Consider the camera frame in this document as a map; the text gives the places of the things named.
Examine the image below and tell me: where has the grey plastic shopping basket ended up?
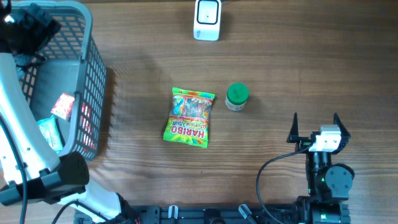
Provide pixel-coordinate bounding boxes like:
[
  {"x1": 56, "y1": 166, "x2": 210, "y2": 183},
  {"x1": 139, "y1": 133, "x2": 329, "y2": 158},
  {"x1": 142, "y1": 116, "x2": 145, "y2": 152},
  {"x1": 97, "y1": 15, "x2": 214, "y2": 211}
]
[{"x1": 14, "y1": 1, "x2": 107, "y2": 161}]

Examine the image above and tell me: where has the Haribo gummy candy bag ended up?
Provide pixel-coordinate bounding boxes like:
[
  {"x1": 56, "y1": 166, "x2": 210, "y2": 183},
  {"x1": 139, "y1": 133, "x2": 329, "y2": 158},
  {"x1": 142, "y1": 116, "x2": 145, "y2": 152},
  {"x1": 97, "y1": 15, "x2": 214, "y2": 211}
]
[{"x1": 163, "y1": 87, "x2": 215, "y2": 148}]

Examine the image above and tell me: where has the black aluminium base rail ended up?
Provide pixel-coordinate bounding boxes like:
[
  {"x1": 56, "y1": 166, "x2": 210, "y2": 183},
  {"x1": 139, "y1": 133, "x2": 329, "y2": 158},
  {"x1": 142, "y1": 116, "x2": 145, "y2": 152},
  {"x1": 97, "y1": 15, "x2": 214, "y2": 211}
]
[{"x1": 73, "y1": 204, "x2": 351, "y2": 224}]

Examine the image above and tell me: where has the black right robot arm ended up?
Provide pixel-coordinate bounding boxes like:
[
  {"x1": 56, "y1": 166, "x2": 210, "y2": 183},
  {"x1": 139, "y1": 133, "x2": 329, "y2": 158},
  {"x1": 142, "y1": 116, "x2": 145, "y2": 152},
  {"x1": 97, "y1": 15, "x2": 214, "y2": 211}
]
[{"x1": 287, "y1": 114, "x2": 354, "y2": 224}]

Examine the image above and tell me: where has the white barcode scanner box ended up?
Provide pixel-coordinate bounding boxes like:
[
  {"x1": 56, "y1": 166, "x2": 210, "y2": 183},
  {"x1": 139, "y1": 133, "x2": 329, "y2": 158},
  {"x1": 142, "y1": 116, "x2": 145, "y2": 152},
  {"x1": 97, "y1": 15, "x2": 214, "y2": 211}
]
[{"x1": 193, "y1": 0, "x2": 222, "y2": 41}]

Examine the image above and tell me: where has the teal tissue pack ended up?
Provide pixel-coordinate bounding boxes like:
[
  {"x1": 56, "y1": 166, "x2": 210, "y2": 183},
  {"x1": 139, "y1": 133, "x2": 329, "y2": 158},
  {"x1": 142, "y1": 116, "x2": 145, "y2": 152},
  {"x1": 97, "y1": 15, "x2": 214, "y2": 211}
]
[{"x1": 37, "y1": 116, "x2": 63, "y2": 154}]

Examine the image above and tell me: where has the green-lid white jar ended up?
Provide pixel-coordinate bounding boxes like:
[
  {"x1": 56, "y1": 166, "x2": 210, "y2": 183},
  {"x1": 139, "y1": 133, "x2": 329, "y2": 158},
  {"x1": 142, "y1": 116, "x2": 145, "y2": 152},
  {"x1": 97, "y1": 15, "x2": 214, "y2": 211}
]
[{"x1": 225, "y1": 83, "x2": 249, "y2": 111}]

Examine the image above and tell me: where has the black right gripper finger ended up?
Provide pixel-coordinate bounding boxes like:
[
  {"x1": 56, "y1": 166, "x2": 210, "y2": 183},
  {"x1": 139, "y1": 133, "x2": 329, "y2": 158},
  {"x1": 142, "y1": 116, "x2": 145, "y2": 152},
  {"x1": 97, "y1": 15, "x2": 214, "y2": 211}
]
[
  {"x1": 286, "y1": 113, "x2": 299, "y2": 143},
  {"x1": 333, "y1": 113, "x2": 351, "y2": 140}
]

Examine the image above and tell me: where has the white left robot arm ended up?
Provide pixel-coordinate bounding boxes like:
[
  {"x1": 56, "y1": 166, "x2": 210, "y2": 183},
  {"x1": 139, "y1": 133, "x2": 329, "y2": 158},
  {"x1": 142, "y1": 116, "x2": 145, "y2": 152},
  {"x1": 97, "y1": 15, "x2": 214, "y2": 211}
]
[{"x1": 1, "y1": 1, "x2": 140, "y2": 223}]

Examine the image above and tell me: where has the red small candy pack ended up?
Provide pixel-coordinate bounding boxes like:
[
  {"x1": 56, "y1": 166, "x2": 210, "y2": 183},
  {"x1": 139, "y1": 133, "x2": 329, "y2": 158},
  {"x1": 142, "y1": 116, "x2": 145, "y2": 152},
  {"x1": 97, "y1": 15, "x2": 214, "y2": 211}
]
[{"x1": 51, "y1": 93, "x2": 75, "y2": 121}]

